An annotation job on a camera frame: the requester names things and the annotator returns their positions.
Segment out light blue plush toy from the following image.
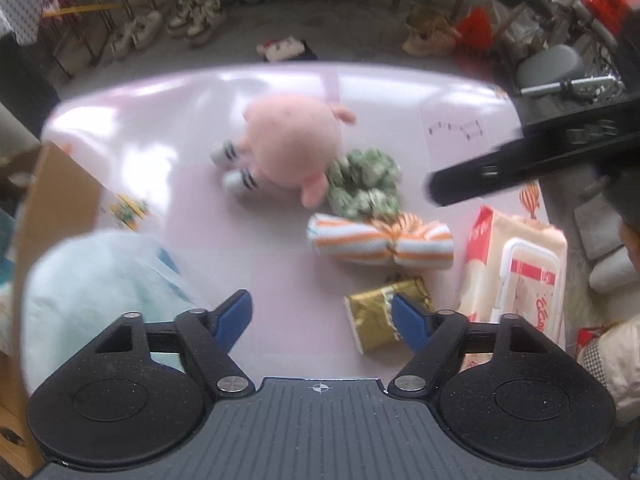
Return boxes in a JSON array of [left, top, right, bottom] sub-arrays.
[[20, 229, 216, 396]]

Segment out grey padded seat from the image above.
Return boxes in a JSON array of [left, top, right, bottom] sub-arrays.
[[515, 44, 585, 92]]

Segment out white rolled cloth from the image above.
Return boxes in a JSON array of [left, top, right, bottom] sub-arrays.
[[589, 247, 640, 295]]

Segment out small red white pouch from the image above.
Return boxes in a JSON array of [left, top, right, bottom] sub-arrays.
[[256, 36, 316, 63]]

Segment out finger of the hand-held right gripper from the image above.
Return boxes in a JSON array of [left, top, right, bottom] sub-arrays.
[[520, 94, 640, 145], [425, 134, 640, 208]]

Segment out wet wipes pack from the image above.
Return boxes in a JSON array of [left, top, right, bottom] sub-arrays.
[[457, 205, 568, 376]]

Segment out white bag with checkered trim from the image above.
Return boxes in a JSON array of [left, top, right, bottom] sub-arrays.
[[575, 320, 640, 423]]

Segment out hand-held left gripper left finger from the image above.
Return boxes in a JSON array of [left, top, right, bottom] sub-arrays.
[[95, 289, 253, 398]]

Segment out green scrunchie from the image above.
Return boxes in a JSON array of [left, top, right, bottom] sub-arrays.
[[326, 147, 403, 221]]

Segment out gold foil packet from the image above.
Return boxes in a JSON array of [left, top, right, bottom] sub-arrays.
[[344, 277, 433, 356]]

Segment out orange striped rolled towel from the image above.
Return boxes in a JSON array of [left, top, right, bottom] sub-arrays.
[[306, 212, 455, 268]]

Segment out grey cloth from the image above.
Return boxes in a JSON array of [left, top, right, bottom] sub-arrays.
[[574, 195, 626, 261]]

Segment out white flat sneaker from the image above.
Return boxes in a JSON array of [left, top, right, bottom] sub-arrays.
[[131, 10, 164, 52], [109, 22, 138, 61]]

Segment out yellow stick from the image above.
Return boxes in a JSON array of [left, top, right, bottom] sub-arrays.
[[42, 2, 123, 16]]

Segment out white chunky sneaker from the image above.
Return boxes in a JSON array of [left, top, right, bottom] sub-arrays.
[[166, 0, 201, 38], [186, 0, 227, 48]]

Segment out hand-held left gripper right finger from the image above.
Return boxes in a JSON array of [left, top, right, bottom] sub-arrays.
[[387, 294, 551, 401]]

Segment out tan plush slippers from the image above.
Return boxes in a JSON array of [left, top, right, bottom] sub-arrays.
[[402, 5, 463, 56]]

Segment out metal bar with black grip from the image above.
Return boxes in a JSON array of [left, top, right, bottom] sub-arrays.
[[520, 74, 621, 98]]

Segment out cardboard box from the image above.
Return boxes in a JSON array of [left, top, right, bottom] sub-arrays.
[[0, 141, 108, 478]]

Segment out white dotted cloth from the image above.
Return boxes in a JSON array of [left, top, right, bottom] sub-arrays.
[[0, 0, 48, 46]]

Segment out pink plush toy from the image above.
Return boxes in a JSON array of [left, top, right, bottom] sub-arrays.
[[210, 94, 358, 208]]

